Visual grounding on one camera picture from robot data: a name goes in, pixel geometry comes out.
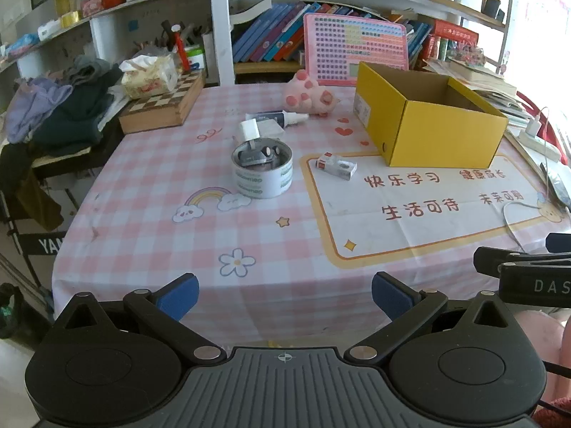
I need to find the pink checkered tablecloth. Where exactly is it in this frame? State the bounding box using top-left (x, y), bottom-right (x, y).
top-left (51, 82), bottom-right (571, 349)

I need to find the white cable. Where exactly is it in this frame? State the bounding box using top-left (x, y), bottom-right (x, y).
top-left (503, 200), bottom-right (544, 254)

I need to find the pink clothing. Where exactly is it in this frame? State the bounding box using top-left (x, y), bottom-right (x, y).
top-left (513, 310), bottom-right (571, 428)

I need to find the white bookshelf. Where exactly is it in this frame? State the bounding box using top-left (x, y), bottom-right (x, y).
top-left (0, 0), bottom-right (514, 86)

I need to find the stack of books and papers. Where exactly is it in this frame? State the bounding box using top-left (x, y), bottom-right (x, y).
top-left (424, 47), bottom-right (532, 129)

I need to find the floral tissue pack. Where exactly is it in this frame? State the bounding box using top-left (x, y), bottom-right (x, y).
top-left (120, 55), bottom-right (179, 100)

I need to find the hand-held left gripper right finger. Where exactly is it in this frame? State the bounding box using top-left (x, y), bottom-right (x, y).
top-left (343, 271), bottom-right (520, 364)

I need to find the dark brown jacket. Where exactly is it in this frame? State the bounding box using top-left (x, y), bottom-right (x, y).
top-left (0, 143), bottom-right (64, 233)

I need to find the yellow cardboard box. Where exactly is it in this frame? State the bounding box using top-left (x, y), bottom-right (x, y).
top-left (353, 61), bottom-right (509, 168)

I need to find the white jar with green label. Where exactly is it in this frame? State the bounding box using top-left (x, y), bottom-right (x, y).
top-left (185, 45), bottom-right (206, 71)

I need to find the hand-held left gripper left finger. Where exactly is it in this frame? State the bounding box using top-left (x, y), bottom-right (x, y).
top-left (47, 273), bottom-right (227, 364)

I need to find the grey toy car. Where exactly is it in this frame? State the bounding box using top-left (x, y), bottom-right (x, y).
top-left (238, 144), bottom-right (282, 165)

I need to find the white charger adapter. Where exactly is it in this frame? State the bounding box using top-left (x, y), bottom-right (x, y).
top-left (235, 118), bottom-right (285, 146)

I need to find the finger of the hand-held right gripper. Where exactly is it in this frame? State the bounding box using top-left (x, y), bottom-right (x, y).
top-left (546, 233), bottom-right (571, 255)
top-left (474, 246), bottom-right (571, 277)

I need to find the purple garment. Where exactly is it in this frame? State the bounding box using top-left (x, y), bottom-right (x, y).
top-left (4, 78), bottom-right (74, 143)

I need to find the white tape roll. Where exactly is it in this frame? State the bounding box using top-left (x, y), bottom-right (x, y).
top-left (231, 140), bottom-right (293, 200)

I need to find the bunch of pens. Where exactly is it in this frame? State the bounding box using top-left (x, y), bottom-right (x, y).
top-left (134, 20), bottom-right (211, 54)

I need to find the black folding chair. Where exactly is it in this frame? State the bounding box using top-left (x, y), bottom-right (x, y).
top-left (0, 187), bottom-right (67, 317)

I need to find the row of books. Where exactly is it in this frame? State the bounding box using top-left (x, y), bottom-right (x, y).
top-left (232, 2), bottom-right (433, 64)

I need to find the pink plush paw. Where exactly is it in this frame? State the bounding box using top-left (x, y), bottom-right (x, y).
top-left (284, 69), bottom-right (338, 117)

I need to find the black green object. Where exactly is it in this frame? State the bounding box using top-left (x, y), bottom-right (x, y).
top-left (0, 283), bottom-right (28, 340)

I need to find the wall poster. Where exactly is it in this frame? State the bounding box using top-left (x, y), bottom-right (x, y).
top-left (526, 0), bottom-right (571, 47)

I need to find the grey garment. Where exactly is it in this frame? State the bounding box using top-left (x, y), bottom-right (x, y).
top-left (67, 56), bottom-right (111, 85)

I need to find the red plastic stick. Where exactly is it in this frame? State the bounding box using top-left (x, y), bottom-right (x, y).
top-left (175, 27), bottom-right (191, 72)

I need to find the small white red box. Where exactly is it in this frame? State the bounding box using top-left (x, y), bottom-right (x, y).
top-left (316, 152), bottom-right (358, 180)

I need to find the dark green garment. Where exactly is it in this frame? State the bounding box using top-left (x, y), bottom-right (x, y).
top-left (33, 65), bottom-right (125, 146)

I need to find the wooden chessboard box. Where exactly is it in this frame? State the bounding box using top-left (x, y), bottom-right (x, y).
top-left (118, 71), bottom-right (207, 134)

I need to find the grey cable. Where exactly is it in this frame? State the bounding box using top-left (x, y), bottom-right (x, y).
top-left (533, 107), bottom-right (554, 183)

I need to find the dark smartphone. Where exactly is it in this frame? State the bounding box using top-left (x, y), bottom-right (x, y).
top-left (540, 160), bottom-right (571, 209)

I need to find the pink learning tablet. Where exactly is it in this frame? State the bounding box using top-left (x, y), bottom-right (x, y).
top-left (303, 13), bottom-right (409, 86)

